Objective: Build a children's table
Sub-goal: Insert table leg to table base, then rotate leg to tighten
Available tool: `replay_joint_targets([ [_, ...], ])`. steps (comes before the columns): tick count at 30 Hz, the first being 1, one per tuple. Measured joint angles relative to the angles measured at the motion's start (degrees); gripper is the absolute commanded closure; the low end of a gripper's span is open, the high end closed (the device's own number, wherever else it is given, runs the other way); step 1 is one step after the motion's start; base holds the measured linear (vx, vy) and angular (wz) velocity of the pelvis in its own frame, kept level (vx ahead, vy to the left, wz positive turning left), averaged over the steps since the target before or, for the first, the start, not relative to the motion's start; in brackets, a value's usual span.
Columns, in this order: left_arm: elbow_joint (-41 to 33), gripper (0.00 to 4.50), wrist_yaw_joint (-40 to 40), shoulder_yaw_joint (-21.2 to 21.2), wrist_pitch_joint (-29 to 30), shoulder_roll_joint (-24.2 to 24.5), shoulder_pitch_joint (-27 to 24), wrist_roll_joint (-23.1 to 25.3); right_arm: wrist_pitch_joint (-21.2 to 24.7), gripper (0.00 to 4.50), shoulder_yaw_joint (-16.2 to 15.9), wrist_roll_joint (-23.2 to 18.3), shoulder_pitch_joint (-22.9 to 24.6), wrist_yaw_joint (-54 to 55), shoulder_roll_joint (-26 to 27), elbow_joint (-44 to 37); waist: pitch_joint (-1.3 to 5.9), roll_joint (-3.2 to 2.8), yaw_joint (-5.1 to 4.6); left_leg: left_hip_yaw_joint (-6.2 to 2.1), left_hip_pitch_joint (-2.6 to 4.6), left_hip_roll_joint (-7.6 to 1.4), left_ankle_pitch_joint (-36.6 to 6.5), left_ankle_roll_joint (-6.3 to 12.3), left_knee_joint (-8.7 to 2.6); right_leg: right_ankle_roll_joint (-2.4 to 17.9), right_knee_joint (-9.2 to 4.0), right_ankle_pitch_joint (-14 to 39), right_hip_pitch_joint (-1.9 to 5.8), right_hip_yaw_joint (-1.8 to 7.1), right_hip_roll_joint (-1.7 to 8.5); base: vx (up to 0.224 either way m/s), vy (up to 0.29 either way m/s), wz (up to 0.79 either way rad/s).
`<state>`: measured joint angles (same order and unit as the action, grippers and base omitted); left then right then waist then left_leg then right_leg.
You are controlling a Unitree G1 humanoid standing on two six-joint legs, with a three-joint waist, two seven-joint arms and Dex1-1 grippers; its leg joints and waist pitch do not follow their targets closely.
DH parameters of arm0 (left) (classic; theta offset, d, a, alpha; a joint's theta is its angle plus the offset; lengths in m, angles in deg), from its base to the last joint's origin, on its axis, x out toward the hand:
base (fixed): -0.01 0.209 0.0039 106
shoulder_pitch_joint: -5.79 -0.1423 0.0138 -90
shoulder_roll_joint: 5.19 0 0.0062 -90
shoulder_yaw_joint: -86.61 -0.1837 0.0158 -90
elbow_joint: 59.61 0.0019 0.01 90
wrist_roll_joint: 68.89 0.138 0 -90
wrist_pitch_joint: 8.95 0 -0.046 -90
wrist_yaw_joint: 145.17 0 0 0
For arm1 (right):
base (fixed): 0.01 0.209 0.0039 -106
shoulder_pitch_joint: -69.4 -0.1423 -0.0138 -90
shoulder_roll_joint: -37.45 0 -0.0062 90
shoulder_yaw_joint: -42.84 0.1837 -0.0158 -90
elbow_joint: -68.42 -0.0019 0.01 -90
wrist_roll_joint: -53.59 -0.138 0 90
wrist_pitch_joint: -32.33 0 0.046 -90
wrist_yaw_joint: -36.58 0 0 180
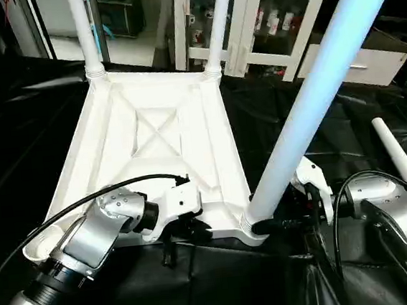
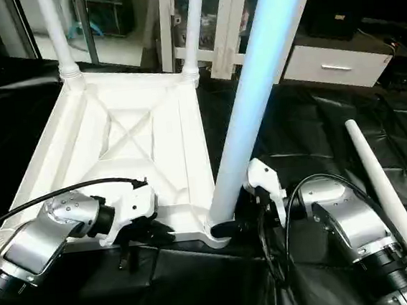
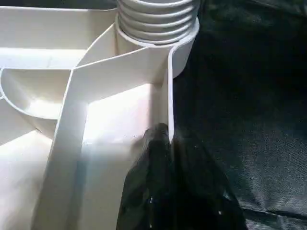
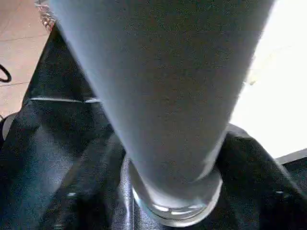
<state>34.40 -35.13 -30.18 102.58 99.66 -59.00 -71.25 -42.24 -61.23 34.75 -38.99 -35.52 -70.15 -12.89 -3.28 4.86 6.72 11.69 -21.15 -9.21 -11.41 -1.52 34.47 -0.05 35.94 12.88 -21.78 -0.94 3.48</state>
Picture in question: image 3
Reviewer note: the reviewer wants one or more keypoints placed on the white plastic table top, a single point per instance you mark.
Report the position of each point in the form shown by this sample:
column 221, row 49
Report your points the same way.
column 48, row 105

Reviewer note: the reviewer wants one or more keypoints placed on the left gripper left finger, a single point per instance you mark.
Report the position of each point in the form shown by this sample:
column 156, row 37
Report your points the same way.
column 146, row 191

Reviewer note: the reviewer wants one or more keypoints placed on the white plastic table leg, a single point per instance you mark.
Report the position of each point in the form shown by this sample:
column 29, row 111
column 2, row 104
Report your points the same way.
column 153, row 19

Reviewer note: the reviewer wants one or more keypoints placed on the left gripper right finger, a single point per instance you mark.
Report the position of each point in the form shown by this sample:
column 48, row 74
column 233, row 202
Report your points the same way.
column 201, row 191

